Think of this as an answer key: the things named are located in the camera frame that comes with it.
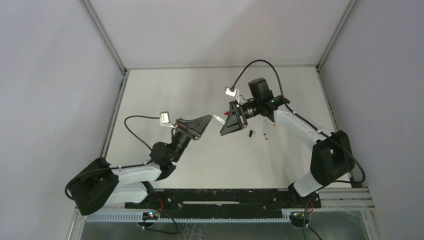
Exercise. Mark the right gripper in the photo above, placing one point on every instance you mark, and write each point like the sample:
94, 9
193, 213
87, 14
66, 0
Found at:
241, 113

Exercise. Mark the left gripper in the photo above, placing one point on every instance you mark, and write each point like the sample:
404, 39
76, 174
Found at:
188, 129

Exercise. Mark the thin white pen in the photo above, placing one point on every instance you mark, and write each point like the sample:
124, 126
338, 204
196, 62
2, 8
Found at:
219, 119

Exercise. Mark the white pen red tip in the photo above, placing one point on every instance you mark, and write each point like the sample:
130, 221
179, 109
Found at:
265, 129

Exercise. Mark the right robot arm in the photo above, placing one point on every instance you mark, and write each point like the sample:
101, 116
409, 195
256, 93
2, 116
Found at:
331, 154

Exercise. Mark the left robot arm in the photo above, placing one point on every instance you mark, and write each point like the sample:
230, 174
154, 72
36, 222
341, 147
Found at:
101, 183

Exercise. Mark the left controller board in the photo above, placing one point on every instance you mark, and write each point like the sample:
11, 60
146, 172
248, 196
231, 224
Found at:
150, 216

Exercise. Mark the controller board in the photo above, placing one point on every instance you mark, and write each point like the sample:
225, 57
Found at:
150, 216
299, 220

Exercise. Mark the right controller board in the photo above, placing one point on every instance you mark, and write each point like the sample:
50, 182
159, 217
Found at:
299, 220

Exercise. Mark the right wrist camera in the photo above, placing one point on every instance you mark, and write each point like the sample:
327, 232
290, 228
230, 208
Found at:
230, 91

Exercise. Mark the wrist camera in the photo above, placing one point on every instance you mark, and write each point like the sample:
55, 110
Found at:
230, 91
164, 118

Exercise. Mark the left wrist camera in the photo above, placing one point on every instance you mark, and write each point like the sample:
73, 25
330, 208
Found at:
164, 118

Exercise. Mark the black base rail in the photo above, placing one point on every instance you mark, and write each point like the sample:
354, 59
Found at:
226, 204

